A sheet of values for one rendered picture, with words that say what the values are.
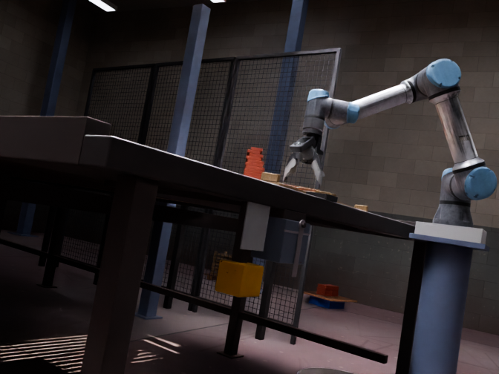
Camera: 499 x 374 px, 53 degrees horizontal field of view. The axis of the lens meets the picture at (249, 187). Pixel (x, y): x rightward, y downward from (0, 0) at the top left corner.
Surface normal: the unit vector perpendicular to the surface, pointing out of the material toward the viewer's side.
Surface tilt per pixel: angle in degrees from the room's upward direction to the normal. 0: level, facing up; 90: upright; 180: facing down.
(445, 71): 83
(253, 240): 90
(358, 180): 90
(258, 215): 90
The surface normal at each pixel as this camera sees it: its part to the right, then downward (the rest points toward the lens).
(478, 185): 0.11, 0.06
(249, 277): 0.80, 0.09
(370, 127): -0.47, -0.14
